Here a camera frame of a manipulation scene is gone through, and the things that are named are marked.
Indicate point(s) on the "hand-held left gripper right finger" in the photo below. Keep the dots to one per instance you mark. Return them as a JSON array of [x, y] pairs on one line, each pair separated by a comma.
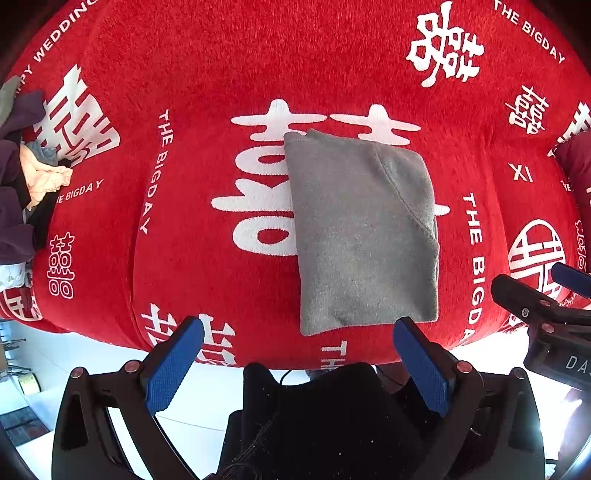
[[422, 364]]

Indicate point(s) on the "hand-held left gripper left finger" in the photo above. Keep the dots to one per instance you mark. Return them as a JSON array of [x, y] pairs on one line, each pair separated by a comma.
[[173, 364]]

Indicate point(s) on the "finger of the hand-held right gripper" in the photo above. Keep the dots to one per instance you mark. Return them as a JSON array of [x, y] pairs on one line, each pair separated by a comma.
[[572, 278], [521, 295]]

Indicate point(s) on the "grey knit sweater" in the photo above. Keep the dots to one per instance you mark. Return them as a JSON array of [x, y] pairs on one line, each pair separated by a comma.
[[360, 240]]

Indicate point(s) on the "dark red garment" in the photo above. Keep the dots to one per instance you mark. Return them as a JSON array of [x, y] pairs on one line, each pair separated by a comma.
[[577, 175]]

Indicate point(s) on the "person's black pants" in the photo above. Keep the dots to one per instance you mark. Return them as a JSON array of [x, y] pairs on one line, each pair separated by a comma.
[[332, 424]]

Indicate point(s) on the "white patterned cloth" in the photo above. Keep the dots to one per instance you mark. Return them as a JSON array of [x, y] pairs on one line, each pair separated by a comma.
[[14, 277]]

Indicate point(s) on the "dark purple cloth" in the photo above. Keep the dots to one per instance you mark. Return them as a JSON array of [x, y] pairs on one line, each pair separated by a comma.
[[14, 221]]

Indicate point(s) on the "cream cloth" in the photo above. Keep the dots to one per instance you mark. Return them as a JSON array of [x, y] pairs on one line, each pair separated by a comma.
[[46, 180]]

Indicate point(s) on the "light blue cloth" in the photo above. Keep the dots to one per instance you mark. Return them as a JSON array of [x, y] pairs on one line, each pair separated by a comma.
[[41, 152]]

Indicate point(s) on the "red printed blanket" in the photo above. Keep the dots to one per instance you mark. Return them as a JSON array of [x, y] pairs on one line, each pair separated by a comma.
[[207, 69]]

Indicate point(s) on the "grey-green cloth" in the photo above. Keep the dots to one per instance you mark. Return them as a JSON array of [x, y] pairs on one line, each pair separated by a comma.
[[7, 104]]

